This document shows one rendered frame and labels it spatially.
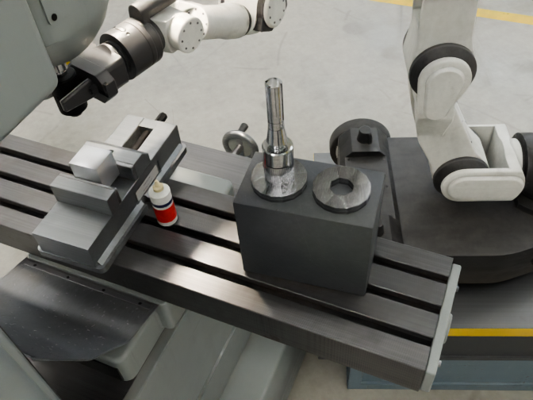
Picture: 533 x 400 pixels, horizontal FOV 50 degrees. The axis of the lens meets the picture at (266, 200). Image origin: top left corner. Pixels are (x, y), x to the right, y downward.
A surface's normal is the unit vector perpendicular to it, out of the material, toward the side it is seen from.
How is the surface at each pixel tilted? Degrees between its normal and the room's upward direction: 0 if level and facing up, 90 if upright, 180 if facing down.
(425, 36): 90
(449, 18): 90
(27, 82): 90
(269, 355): 0
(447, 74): 90
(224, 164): 0
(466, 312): 0
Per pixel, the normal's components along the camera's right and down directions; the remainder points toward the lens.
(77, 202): -0.36, 0.71
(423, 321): -0.06, -0.66
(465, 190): -0.04, 0.75
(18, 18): 0.92, 0.25
